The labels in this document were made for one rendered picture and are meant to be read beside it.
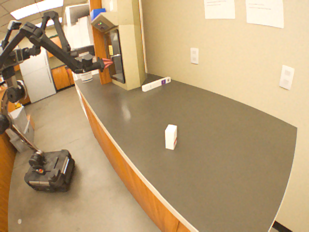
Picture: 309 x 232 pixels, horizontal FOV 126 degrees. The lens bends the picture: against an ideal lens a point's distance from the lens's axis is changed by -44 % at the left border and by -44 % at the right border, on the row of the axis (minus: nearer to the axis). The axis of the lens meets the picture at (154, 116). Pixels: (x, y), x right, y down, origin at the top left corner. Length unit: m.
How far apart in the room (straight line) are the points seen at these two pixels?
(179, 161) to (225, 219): 0.22
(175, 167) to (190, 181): 0.07
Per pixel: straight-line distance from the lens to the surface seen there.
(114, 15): 0.99
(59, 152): 1.93
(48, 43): 0.90
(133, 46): 1.02
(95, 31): 1.32
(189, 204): 0.37
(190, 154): 0.47
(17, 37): 0.95
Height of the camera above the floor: 1.28
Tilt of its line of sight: 31 degrees down
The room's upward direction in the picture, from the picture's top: 5 degrees counter-clockwise
